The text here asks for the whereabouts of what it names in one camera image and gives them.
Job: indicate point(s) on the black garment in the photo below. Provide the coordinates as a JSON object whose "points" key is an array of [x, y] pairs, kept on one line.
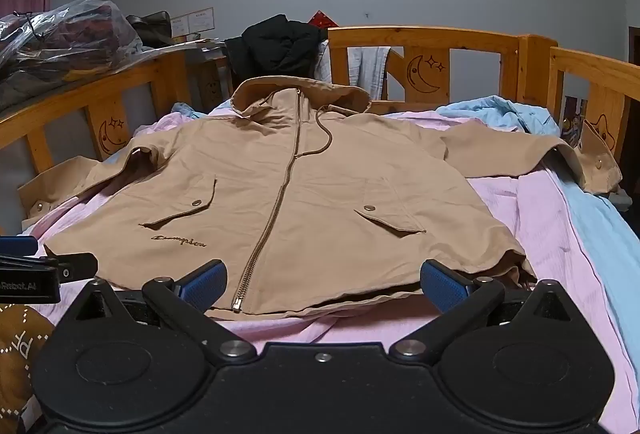
{"points": [[280, 46]]}

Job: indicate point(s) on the wooden bed frame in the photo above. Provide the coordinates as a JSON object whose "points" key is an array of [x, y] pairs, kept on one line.
{"points": [[500, 59]]}

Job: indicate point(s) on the brown bag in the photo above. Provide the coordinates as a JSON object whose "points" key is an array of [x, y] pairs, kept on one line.
{"points": [[150, 29]]}

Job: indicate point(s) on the tan hooded jacket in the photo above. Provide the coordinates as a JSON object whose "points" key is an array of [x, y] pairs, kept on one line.
{"points": [[325, 194]]}

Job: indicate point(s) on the brown patterned cloth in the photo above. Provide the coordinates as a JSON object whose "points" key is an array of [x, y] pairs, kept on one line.
{"points": [[20, 364]]}

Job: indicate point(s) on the white wall certificate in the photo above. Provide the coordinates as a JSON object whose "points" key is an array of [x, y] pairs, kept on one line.
{"points": [[200, 20], [180, 25]]}

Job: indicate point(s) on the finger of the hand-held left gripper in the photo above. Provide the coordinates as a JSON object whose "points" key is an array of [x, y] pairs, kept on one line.
{"points": [[17, 245], [75, 265]]}

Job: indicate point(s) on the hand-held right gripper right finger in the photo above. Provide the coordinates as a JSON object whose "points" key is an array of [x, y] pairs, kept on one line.
{"points": [[442, 286]]}

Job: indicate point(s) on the grey white hanging cloth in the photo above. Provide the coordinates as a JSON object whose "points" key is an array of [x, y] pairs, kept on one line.
{"points": [[360, 69]]}

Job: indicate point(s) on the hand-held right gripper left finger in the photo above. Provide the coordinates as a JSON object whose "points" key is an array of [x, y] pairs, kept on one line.
{"points": [[205, 285]]}

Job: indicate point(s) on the red paper decoration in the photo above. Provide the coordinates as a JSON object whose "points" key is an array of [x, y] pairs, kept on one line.
{"points": [[322, 20]]}

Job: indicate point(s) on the colourful picture card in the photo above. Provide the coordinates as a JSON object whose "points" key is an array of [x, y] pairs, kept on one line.
{"points": [[574, 119]]}

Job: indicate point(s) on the pink bed sheet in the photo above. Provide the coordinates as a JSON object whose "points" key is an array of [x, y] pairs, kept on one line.
{"points": [[525, 234]]}

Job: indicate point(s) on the clear plastic bag of clothes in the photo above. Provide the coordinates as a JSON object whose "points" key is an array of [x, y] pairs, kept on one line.
{"points": [[65, 34]]}

